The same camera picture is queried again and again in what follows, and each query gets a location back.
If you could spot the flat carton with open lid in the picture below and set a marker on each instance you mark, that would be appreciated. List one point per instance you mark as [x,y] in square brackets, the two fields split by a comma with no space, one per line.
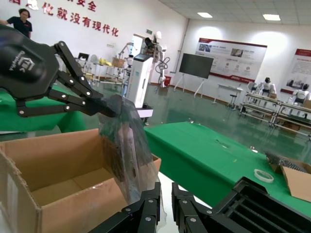
[298,182]

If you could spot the open brown cardboard box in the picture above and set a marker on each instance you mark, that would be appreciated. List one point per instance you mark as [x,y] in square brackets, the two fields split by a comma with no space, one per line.
[60,150]

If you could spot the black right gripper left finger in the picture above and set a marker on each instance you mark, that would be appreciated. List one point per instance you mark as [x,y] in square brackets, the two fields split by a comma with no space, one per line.
[141,216]

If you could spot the black slotted container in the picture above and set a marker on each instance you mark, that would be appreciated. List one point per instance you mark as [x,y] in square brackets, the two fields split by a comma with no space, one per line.
[255,213]

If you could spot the small brown cardboard box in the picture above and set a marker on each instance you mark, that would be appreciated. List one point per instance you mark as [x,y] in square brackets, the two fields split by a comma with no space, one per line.
[272,95]
[307,104]

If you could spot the metal tube workbench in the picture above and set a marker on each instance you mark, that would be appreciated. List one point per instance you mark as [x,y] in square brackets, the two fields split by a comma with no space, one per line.
[291,116]
[260,106]

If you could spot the graphics card with metal bracket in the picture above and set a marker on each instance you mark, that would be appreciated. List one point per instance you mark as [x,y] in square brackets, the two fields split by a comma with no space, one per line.
[126,155]

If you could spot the black display on tripod stand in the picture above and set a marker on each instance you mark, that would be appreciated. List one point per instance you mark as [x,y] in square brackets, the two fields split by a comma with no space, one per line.
[195,65]

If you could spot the red wall lettering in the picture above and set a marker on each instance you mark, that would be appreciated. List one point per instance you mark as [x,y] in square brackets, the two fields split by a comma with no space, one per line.
[80,19]

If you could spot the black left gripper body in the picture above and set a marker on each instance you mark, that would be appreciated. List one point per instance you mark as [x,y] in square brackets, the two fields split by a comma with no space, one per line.
[22,68]

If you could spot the green tablecloth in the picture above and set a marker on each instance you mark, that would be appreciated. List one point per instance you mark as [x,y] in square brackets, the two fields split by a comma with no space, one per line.
[194,150]
[48,121]

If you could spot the wall poster with photo row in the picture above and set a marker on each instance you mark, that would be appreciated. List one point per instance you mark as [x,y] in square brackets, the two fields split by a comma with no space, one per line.
[301,68]

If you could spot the white black-headed humanoid robot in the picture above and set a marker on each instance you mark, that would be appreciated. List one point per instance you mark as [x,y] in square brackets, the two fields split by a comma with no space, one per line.
[267,86]
[302,93]

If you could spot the small clear plastic scrap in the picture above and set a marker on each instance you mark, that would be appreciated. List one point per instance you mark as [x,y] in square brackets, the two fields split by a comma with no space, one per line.
[222,144]

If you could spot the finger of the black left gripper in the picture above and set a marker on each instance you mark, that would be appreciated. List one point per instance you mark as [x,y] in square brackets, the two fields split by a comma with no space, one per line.
[73,106]
[80,85]

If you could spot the translucent antistatic bag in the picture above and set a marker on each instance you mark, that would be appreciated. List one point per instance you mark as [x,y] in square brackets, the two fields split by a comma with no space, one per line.
[136,126]

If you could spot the white kiosk machine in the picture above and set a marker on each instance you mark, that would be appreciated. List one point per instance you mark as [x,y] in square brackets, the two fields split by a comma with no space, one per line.
[139,80]

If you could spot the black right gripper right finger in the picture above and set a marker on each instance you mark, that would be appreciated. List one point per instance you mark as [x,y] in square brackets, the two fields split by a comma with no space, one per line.
[189,213]

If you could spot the red bin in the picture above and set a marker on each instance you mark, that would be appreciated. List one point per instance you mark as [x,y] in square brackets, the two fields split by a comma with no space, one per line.
[168,80]

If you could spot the black mesh packing material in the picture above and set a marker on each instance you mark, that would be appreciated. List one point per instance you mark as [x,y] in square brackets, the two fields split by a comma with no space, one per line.
[284,161]

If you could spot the small white table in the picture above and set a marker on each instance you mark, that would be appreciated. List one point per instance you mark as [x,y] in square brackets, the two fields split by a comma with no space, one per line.
[229,86]

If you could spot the person in black shirt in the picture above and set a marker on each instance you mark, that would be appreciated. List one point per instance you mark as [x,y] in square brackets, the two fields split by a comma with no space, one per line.
[23,26]

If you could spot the black round stool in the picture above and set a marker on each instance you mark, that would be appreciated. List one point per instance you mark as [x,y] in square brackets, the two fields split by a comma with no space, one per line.
[232,96]

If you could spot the wall poster with red bar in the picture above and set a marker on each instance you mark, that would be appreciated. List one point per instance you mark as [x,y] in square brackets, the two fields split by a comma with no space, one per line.
[233,53]

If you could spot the clear tape roll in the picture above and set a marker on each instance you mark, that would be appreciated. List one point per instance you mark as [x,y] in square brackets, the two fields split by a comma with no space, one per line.
[255,173]

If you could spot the ceiling light panel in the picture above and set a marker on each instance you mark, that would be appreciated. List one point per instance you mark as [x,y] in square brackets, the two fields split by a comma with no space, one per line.
[271,17]
[204,15]

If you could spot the white collaborative robot arm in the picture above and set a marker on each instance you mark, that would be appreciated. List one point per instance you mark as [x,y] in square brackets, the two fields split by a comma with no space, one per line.
[125,48]

